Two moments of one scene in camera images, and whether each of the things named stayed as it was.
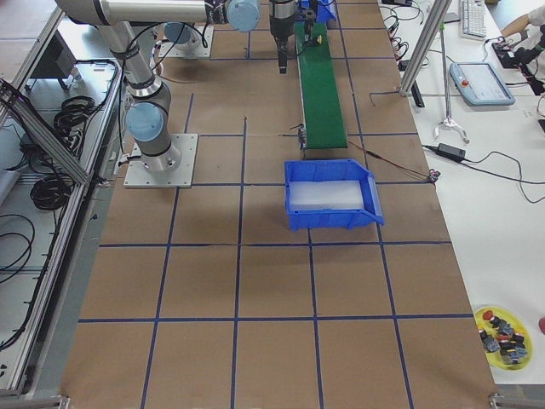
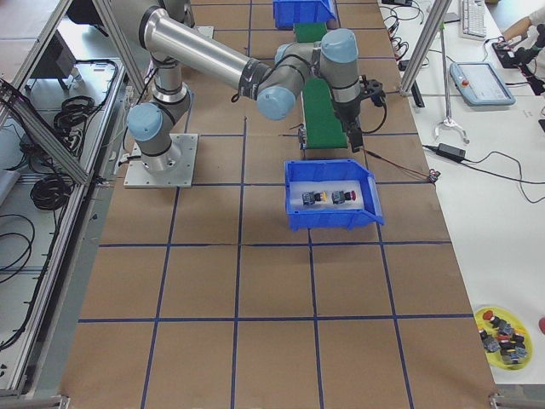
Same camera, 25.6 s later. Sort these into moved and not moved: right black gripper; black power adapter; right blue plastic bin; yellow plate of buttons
Moved: right black gripper
Not moved: yellow plate of buttons; right blue plastic bin; black power adapter
